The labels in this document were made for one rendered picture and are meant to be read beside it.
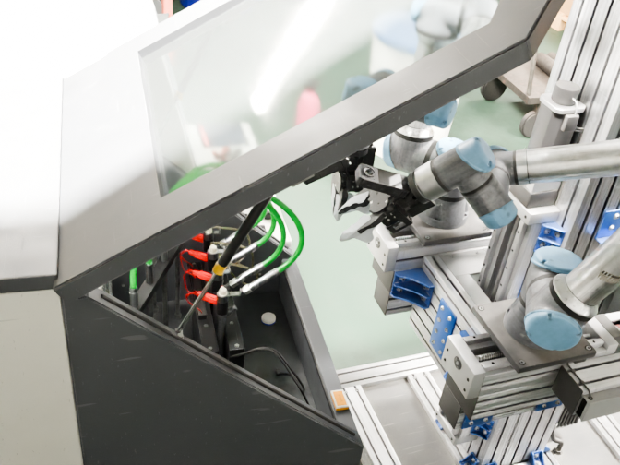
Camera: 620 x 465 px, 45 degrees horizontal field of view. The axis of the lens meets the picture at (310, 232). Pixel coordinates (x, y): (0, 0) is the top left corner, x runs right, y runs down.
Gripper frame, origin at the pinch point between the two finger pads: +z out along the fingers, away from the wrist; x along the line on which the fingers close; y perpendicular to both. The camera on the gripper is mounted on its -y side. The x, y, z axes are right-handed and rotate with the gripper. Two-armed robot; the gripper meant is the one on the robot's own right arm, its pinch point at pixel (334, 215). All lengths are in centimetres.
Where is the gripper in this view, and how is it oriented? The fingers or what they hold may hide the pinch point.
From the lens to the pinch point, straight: 181.9
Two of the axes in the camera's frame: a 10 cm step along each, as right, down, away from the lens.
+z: -1.0, 8.0, 5.9
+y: 9.7, -0.7, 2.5
